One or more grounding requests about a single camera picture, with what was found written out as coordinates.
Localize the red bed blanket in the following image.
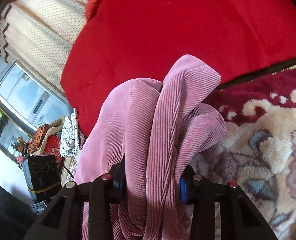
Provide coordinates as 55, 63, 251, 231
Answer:
60, 0, 296, 135

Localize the black cable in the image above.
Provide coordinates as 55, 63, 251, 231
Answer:
55, 162, 75, 179

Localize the floral plush bed blanket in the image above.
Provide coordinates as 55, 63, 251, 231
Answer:
188, 68, 296, 239

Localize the pink corduroy zip jacket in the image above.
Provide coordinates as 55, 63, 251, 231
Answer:
74, 55, 227, 239

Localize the orange black patterned cloth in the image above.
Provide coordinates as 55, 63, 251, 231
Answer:
27, 124, 49, 154

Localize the beige dotted curtain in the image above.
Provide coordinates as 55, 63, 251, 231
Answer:
0, 0, 87, 99

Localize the white black patterned folded cloth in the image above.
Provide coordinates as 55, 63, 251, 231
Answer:
60, 107, 86, 157

